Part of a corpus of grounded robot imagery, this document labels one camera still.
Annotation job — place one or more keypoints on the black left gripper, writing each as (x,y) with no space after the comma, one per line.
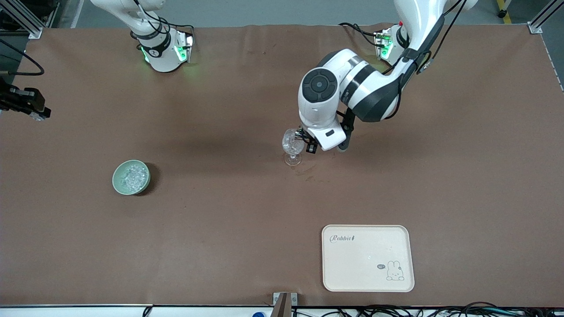
(305,137)

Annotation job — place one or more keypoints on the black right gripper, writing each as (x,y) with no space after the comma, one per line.
(18,99)

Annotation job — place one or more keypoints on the small steel jigger cup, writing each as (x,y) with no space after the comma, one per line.
(300,134)

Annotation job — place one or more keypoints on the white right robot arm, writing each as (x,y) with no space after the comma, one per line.
(161,61)

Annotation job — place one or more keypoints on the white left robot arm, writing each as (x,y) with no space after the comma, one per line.
(365,88)

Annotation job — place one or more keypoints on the clear stemmed wine glass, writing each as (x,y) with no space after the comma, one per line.
(291,145)

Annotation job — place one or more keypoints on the clear ice cubes pile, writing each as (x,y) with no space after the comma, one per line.
(133,177)

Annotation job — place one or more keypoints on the green ceramic bowl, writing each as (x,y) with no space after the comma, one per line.
(116,187)

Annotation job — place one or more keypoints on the white tray with rabbit print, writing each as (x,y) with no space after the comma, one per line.
(368,259)

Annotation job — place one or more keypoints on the blue round cap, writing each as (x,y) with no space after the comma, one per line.
(260,314)

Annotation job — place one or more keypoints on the aluminium frame post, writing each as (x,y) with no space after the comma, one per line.
(33,31)
(535,27)

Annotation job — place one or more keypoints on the metal table edge bracket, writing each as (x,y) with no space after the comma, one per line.
(277,299)

